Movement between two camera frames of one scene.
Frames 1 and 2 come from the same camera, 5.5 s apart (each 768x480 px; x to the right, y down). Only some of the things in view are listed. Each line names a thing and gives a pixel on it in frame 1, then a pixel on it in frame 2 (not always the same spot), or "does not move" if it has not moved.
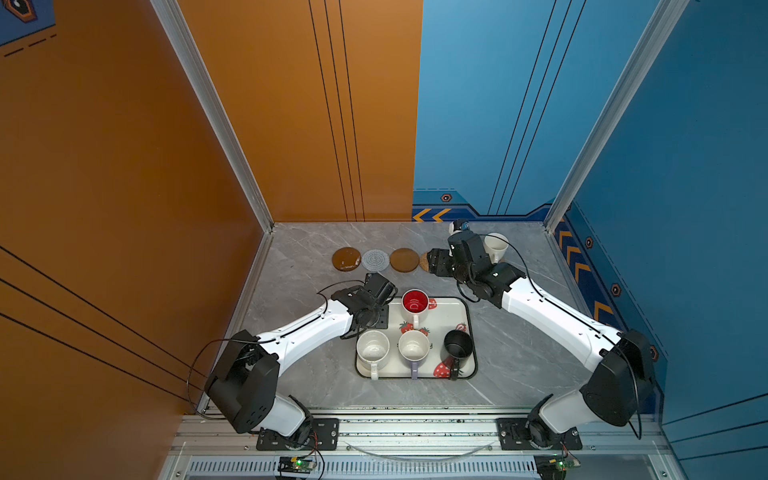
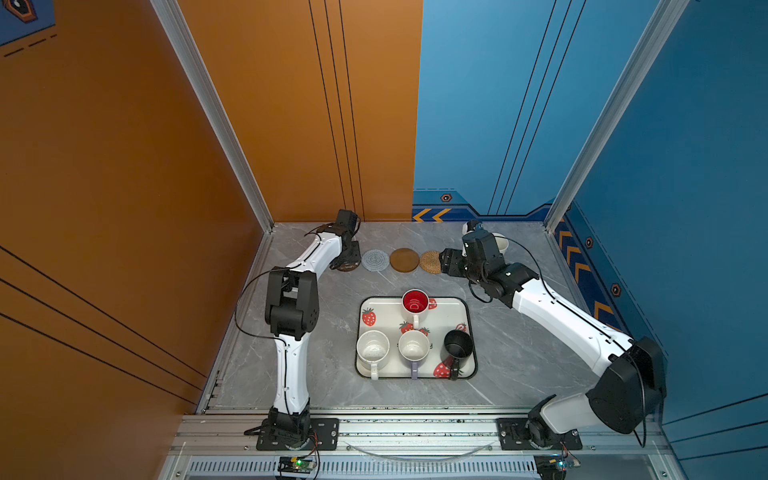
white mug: [373, 348] does not move
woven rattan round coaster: [424, 261] does not move
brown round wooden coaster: [404, 260] does not move
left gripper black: [384, 317] to [355, 257]
